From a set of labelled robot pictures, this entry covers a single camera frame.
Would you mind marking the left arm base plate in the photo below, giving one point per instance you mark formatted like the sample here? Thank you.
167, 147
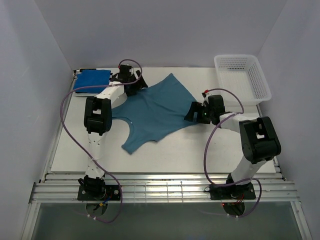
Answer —
109, 192

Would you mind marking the white plastic basket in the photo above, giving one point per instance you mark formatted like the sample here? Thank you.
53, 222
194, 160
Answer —
242, 75

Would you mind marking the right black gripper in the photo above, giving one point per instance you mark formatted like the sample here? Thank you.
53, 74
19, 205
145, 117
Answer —
196, 107

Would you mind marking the black white striped tank top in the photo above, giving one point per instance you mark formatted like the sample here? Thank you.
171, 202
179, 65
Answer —
85, 93

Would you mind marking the aluminium rail frame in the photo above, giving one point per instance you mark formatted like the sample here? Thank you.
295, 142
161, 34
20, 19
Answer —
160, 188

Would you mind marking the blue tank top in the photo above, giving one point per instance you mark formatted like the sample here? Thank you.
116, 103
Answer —
92, 78

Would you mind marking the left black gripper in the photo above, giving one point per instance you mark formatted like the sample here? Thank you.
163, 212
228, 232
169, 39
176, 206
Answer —
139, 85

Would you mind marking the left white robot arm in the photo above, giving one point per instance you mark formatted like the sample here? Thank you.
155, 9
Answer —
98, 122

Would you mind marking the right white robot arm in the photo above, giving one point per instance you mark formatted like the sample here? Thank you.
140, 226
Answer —
258, 138

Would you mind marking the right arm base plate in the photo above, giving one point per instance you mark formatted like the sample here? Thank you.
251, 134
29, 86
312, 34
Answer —
245, 192

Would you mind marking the teal tank top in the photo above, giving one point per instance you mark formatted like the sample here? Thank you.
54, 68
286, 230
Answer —
155, 112

